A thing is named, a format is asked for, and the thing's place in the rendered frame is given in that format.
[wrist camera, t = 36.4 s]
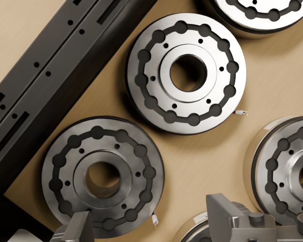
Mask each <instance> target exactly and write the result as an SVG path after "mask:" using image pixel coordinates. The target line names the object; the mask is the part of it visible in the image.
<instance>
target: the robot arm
mask: <svg viewBox="0 0 303 242"><path fill-rule="evenodd" d="M206 208H207V216H208V225H209V232H210V236H211V240H212V242H303V213H301V214H299V215H298V216H297V221H298V225H297V226H277V225H276V223H275V218H274V217H273V216H272V215H269V214H264V213H260V212H252V211H250V210H249V209H248V208H246V207H245V206H244V205H243V204H241V203H238V202H235V201H233V202H231V201H229V200H228V199H227V198H226V197H225V196H224V195H223V194H222V193H218V194H208V195H206ZM49 242H94V235H93V227H92V220H91V214H90V211H85V212H77V213H74V214H73V217H72V219H71V221H70V223H69V224H66V225H62V226H61V227H59V228H58V229H57V230H56V231H55V233H54V235H53V237H52V239H51V240H50V241H49Z"/></svg>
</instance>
